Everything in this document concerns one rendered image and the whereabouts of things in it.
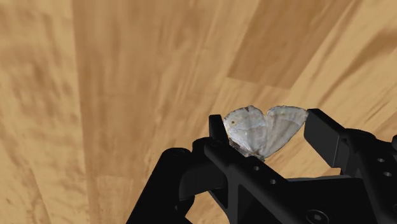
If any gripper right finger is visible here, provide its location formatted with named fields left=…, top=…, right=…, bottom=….
left=303, top=108, right=397, bottom=224

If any pale grey butterfly figure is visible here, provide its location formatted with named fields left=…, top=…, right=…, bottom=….
left=223, top=105, right=309, bottom=163

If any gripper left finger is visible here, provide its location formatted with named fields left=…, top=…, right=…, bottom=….
left=125, top=114, right=289, bottom=224

